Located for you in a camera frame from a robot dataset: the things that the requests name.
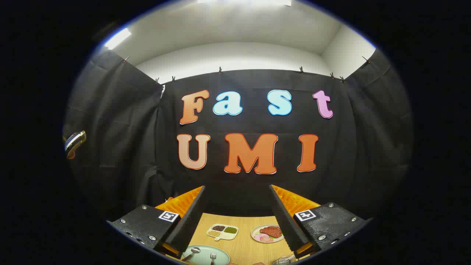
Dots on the black backdrop cloth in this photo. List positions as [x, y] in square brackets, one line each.
[121, 129]

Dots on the white divided dish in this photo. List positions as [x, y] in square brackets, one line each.
[229, 236]

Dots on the red meat slab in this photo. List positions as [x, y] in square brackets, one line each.
[271, 231]

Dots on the silver metal cutlery rack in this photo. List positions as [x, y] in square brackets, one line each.
[283, 260]

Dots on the pile of green beans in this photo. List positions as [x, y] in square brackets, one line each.
[230, 230]

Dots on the white plate with meat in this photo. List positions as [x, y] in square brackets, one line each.
[256, 231]

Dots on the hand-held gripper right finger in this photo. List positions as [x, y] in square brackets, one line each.
[285, 221]

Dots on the pale green round plate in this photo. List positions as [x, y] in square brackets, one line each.
[222, 257]

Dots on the ceiling light panel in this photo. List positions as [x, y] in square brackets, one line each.
[117, 38]
[243, 2]

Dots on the pile of yellow soybeans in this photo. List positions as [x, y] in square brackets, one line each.
[213, 233]

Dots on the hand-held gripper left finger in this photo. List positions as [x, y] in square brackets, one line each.
[187, 224]

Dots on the pink ham slices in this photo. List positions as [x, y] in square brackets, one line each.
[263, 238]

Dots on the pile of dark red beans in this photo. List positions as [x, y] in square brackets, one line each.
[218, 228]

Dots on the row of black cloth clips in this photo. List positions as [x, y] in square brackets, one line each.
[220, 70]

